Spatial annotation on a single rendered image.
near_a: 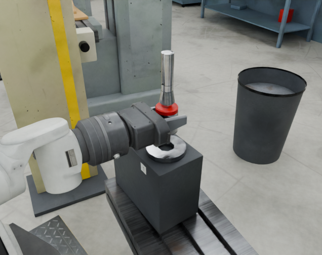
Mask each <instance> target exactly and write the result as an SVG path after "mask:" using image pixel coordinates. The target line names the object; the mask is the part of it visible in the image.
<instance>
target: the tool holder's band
mask: <svg viewBox="0 0 322 255"><path fill-rule="evenodd" d="M155 111H156V113H158V114H160V115H163V116H171V115H174V114H176V113H177V112H178V105H177V104H176V103H174V104H173V106H172V107H171V108H163V107H162V106H161V103H157V104H156V106H155Z"/></svg>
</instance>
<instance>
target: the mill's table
mask: <svg viewBox="0 0 322 255"><path fill-rule="evenodd" d="M104 185H105V192H106V199H107V202H108V204H109V206H110V208H111V210H112V212H113V214H114V216H115V218H116V220H117V222H118V224H119V226H120V228H121V230H122V232H123V234H124V236H125V238H126V240H127V242H128V244H129V246H130V248H131V250H132V252H133V254H134V255H259V254H258V253H257V252H256V251H255V250H254V249H253V248H252V246H251V245H250V244H249V243H248V242H247V241H246V240H245V238H244V237H243V236H242V235H241V234H240V233H239V232H238V230H237V229H236V228H235V227H234V225H233V224H232V223H231V222H230V221H229V220H228V219H227V217H226V216H225V215H224V214H223V213H222V212H221V211H220V209H218V208H217V206H216V205H215V204H214V203H213V202H212V201H211V200H210V198H209V197H208V196H207V195H206V193H205V192H204V191H203V190H202V189H201V188H200V192H199V202H198V212H197V213H196V214H194V215H192V216H190V217H189V218H187V219H185V220H184V221H182V222H180V223H179V224H177V225H175V226H173V227H172V228H170V229H168V230H167V231H165V232H164V233H162V234H159V233H158V232H157V231H156V230H155V229H154V227H153V226H152V224H151V223H150V222H149V221H148V220H147V218H146V217H145V216H144V215H143V214H142V212H141V211H140V210H139V209H138V208H137V206H135V204H134V203H133V201H132V200H131V199H130V198H129V197H128V195H127V194H126V193H125V192H124V191H123V189H122V188H121V187H120V186H119V184H118V183H117V182H116V177H113V178H110V179H107V180H104Z"/></svg>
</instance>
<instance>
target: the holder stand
mask: <svg viewBox="0 0 322 255"><path fill-rule="evenodd" d="M202 165H203V155H202V154H201V153H199V152H198V151H197V150H196V149H194V148H193V147H192V146H190V145H189V144H188V143H186V142H185V141H184V140H183V139H181V138H180V137H179V136H178V135H176V134H175V135H173V136H171V137H170V143H169V144H167V143H166V144H163V145H160V146H157V147H155V146H154V145H151V146H148V147H145V148H142V149H140V150H134V149H133V148H132V147H129V151H128V154H127V155H124V156H121V157H120V158H118V159H114V168H115V177H116V182H117V183H118V184H119V186H120V187H121V188H122V189H123V191H124V192H125V193H126V194H127V195H128V197H129V198H130V199H131V200H132V201H133V203H134V204H135V206H137V208H138V209H139V210H140V211H141V212H142V214H143V215H144V216H145V217H146V218H147V220H148V221H149V222H150V223H151V224H152V226H153V227H154V229H155V230H156V231H157V232H158V233H159V234H162V233H164V232H165V231H167V230H168V229H170V228H172V227H173V226H175V225H177V224H179V223H180V222H182V221H184V220H185V219H187V218H189V217H190V216H192V215H194V214H196V213H197V212H198V202H199V192H200V182H201V176H202Z"/></svg>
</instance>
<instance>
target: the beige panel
mask: <svg viewBox="0 0 322 255"><path fill-rule="evenodd" d="M0 73H1V76H2V80H3V83H4V86H5V89H6V92H7V96H8V99H9V102H10V105H11V108H12V112H13V115H14V119H15V122H16V125H17V128H18V129H20V128H23V127H25V126H27V125H30V124H33V123H35V122H38V121H41V120H44V119H49V118H55V117H60V118H63V119H65V120H66V121H67V122H68V126H69V129H70V130H71V129H74V128H75V126H76V124H77V122H78V121H79V120H82V119H86V118H89V111H88V104H87V97H86V91H85V84H84V77H83V71H82V64H81V58H80V53H79V47H78V40H77V33H76V27H75V20H74V13H73V7H72V0H0ZM28 163H29V167H30V170H31V173H32V174H31V175H28V176H26V179H27V183H28V188H29V193H30V198H31V203H32V207H33V212H34V216H35V217H39V216H41V215H44V214H47V213H50V212H52V211H55V210H58V209H61V208H64V207H67V206H69V205H72V204H75V203H78V202H81V201H84V200H87V199H89V198H92V197H95V196H98V195H101V194H104V193H106V192H105V185H104V180H107V179H108V178H107V176H106V174H105V172H104V170H103V168H102V166H101V165H100V164H99V165H97V166H91V165H89V164H87V163H83V164H82V170H81V175H82V179H83V180H82V182H81V183H80V185H79V186H77V187H76V188H75V189H73V190H71V191H68V192H65V193H61V194H51V193H48V192H47V191H46V189H45V186H44V183H43V179H42V176H41V173H40V170H39V167H38V163H37V160H35V159H34V157H33V154H31V156H30V159H29V161H28Z"/></svg>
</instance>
